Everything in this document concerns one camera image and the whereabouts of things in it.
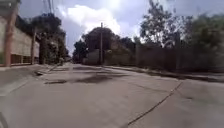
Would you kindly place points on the slim utility pole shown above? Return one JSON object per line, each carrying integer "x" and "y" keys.
{"x": 101, "y": 43}

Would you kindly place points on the dark trees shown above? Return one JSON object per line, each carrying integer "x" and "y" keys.
{"x": 90, "y": 36}
{"x": 50, "y": 30}

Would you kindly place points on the grey concrete road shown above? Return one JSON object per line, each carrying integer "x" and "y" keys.
{"x": 100, "y": 100}

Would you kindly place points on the concrete kerb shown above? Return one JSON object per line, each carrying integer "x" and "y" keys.
{"x": 186, "y": 76}

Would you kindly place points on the brown pole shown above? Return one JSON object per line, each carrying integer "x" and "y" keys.
{"x": 33, "y": 46}

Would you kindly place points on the pale building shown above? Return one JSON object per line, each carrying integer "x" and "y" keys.
{"x": 20, "y": 43}

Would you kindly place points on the green trees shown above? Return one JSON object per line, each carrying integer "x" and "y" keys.
{"x": 203, "y": 30}

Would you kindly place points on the reddish pole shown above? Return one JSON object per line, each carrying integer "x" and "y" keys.
{"x": 10, "y": 40}

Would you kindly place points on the pale wall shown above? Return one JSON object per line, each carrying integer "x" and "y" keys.
{"x": 93, "y": 57}

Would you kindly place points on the dark boundary wall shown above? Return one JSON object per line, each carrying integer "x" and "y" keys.
{"x": 173, "y": 60}

